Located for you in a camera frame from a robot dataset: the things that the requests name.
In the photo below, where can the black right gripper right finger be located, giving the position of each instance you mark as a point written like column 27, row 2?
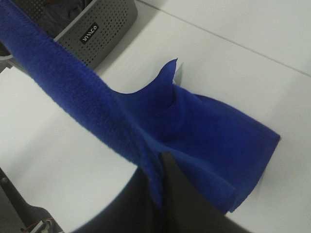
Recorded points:
column 185, row 209

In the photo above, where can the grey perforated plastic basket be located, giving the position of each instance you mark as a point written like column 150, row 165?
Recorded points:
column 93, row 34

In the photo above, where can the blue microfibre towel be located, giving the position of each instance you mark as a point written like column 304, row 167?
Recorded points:
column 222, row 151

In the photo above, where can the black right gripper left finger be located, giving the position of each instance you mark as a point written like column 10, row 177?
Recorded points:
column 132, row 211

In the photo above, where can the grey microfibre towel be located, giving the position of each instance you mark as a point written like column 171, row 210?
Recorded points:
column 58, row 14

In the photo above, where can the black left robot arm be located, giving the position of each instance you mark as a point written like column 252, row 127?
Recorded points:
column 34, row 219

